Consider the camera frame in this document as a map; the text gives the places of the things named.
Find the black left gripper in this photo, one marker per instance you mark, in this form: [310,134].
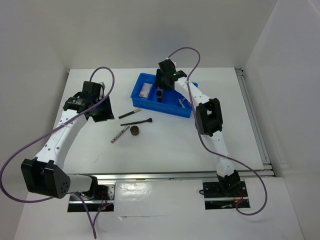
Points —
[108,113]

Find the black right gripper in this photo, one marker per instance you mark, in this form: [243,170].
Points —
[158,81]

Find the clear bottle black cap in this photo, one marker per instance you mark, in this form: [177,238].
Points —
[159,97]

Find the clear blush palette case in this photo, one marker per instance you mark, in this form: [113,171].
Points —
[145,90]

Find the mint green spatula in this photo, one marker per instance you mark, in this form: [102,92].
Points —
[180,102]

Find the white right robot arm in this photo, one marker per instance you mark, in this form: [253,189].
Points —
[208,118]

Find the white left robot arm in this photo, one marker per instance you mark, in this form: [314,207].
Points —
[44,173]

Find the black makeup brush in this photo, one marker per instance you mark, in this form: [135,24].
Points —
[149,120]

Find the blue divided plastic bin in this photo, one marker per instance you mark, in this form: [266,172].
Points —
[169,104]

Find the dark green gold mascara tube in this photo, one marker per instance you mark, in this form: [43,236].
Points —
[129,113]

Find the round brown cosmetic jar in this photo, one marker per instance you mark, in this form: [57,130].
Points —
[134,130]

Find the aluminium front rail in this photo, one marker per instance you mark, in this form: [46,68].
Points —
[209,176]

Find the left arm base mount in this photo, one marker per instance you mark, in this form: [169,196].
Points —
[103,199]

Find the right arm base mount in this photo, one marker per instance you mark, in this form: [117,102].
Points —
[217,199]

